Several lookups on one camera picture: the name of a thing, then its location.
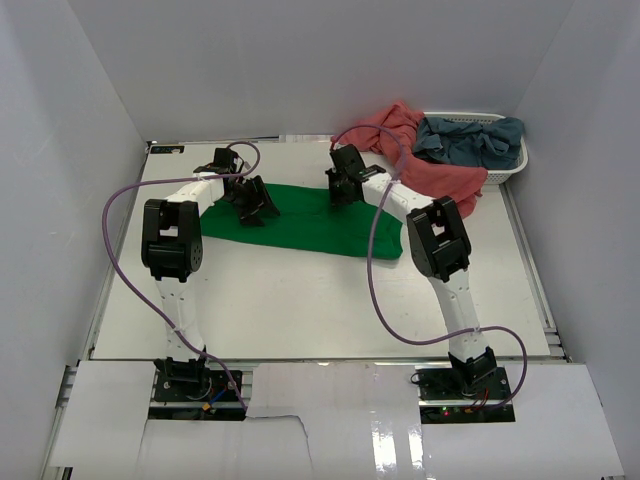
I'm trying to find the salmon pink t shirt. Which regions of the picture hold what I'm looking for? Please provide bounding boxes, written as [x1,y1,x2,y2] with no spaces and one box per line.
[332,101,488,218]

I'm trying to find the dark blue t shirt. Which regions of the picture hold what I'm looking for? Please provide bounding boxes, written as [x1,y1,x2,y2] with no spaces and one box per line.
[412,117,524,170]

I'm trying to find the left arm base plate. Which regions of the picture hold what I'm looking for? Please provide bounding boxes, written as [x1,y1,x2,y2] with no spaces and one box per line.
[148,357,246,422]

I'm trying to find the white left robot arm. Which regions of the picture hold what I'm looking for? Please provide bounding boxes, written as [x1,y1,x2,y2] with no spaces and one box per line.
[141,142,280,361]

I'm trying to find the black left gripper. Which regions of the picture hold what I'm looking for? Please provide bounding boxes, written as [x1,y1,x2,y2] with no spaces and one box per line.
[222,175,279,227]

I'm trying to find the white plastic laundry basket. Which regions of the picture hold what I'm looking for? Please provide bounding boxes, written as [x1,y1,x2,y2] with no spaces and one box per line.
[424,111,529,186]

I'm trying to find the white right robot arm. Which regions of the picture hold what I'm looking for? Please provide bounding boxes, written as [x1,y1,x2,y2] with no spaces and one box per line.
[326,145,497,399]

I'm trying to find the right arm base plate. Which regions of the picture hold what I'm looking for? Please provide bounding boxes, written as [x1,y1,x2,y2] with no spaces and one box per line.
[410,367,516,425]

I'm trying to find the green t shirt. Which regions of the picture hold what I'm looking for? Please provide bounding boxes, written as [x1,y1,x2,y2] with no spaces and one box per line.
[200,184,377,258]

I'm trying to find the black label sticker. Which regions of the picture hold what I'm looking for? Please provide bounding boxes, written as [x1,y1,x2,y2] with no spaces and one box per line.
[149,145,185,155]

